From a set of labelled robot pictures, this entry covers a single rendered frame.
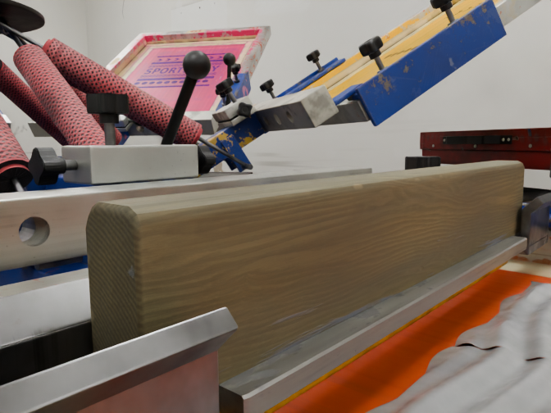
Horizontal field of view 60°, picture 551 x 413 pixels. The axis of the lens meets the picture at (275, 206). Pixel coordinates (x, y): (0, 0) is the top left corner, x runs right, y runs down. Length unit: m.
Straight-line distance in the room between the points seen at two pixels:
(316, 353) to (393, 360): 0.10
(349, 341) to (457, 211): 0.16
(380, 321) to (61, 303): 0.14
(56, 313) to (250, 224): 0.07
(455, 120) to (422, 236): 2.15
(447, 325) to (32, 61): 0.70
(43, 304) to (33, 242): 0.22
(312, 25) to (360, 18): 0.31
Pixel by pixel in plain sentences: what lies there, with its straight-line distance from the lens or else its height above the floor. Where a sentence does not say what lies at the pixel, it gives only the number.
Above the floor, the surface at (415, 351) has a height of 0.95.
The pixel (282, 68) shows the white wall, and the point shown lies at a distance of 3.03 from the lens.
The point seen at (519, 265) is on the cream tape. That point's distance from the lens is 0.54.
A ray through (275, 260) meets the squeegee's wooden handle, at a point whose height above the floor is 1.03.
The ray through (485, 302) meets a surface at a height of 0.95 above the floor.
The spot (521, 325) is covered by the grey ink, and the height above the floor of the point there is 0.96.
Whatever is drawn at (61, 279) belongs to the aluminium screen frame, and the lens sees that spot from 0.35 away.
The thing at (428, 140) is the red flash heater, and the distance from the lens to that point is 1.46.
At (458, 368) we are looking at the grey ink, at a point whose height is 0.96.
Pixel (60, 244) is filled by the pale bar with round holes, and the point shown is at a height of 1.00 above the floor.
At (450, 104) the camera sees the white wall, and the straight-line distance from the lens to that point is 2.46.
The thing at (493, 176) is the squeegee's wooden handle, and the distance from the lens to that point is 0.41.
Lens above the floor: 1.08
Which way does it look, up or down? 8 degrees down
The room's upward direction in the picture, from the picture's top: straight up
